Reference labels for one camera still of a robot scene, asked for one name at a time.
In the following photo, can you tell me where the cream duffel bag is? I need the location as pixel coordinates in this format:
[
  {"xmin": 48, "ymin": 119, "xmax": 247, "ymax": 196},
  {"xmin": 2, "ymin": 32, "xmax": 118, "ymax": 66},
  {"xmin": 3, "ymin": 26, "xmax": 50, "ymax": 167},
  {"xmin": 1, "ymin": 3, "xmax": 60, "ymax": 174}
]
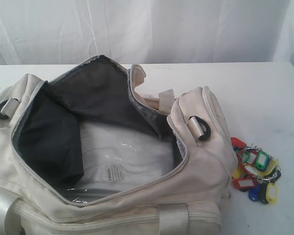
[{"xmin": 0, "ymin": 55, "xmax": 238, "ymax": 235}]

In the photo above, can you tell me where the colourful key tag bunch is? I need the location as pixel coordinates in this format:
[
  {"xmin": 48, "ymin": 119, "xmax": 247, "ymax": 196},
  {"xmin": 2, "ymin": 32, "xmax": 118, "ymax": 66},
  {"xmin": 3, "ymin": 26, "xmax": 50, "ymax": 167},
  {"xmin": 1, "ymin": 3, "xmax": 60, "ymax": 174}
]
[{"xmin": 231, "ymin": 137, "xmax": 282, "ymax": 205}]

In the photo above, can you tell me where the white backdrop curtain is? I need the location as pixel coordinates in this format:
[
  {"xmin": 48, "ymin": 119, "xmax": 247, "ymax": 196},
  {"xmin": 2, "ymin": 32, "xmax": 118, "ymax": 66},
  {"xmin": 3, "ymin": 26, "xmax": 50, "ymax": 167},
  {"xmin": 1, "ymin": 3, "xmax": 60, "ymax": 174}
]
[{"xmin": 0, "ymin": 0, "xmax": 294, "ymax": 65}]

